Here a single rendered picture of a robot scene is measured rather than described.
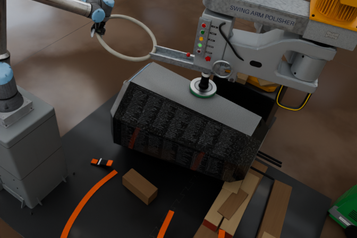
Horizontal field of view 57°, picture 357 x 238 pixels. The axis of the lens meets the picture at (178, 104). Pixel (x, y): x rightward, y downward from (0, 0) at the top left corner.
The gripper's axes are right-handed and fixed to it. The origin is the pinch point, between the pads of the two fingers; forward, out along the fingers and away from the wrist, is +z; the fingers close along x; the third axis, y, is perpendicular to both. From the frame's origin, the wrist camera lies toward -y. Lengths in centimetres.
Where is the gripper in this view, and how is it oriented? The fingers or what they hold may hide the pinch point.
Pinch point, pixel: (95, 36)
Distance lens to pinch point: 262.1
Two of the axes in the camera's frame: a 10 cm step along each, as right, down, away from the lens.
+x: 8.9, 0.9, 4.5
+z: -4.1, 5.8, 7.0
